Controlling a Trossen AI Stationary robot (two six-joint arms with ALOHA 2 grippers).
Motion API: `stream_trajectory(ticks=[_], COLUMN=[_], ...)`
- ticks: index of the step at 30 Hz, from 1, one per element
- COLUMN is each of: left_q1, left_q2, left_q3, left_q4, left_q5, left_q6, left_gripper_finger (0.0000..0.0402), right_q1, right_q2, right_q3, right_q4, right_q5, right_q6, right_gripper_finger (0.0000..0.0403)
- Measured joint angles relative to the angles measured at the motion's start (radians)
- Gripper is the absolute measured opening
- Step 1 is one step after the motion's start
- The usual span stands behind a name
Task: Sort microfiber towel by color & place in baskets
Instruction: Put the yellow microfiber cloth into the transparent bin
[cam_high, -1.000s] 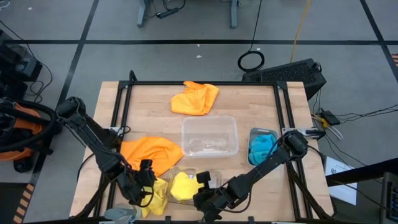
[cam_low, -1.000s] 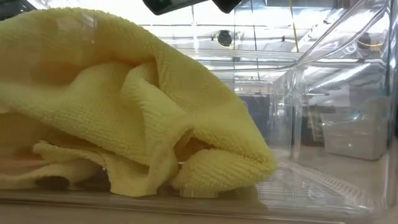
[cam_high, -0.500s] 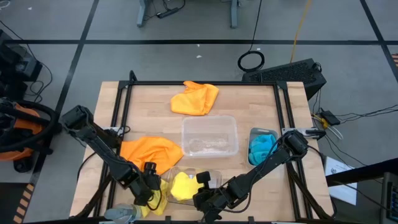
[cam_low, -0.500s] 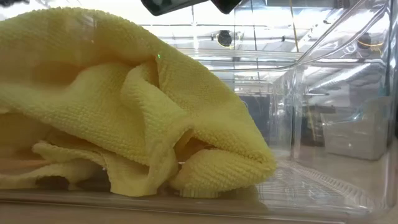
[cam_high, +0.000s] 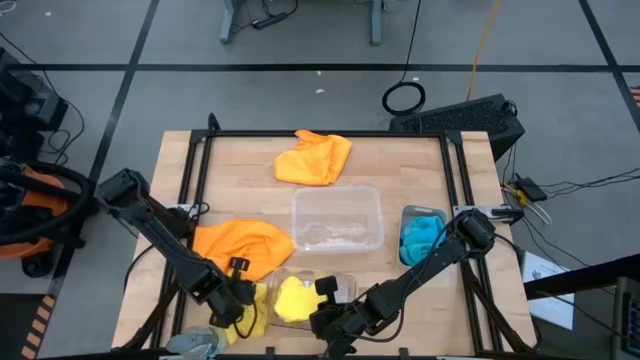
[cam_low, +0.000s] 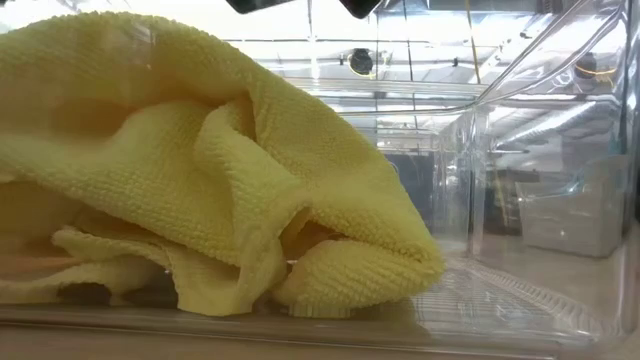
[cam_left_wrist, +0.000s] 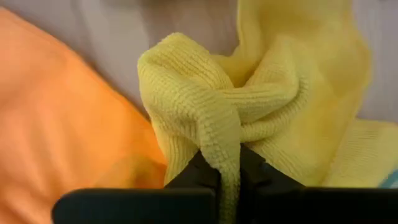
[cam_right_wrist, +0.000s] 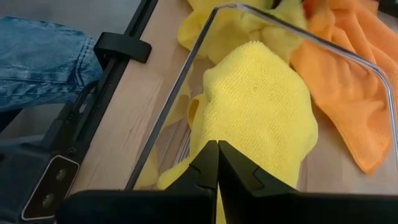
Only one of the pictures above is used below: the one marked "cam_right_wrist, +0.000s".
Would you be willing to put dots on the clear plastic bin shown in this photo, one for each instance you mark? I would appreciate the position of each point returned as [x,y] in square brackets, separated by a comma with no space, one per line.
[326,174]

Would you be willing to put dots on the yellow microfiber towel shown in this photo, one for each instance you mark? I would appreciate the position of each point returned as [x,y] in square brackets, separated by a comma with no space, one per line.
[255,109]
[230,28]

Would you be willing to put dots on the person's leg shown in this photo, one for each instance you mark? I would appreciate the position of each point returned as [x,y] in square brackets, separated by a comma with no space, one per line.
[40,62]

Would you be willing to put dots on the black aluminium table frame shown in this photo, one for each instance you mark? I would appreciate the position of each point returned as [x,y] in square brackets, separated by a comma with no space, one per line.
[124,46]

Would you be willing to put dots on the black table-level camera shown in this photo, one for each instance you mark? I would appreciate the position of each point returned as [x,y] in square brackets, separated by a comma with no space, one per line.
[49,186]

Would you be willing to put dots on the orange microfiber towel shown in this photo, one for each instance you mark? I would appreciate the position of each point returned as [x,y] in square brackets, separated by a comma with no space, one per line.
[348,81]

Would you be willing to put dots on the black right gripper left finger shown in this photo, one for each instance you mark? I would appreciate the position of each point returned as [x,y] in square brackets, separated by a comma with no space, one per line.
[174,205]

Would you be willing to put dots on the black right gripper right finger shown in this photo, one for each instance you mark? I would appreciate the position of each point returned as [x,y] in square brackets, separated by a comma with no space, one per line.
[264,205]

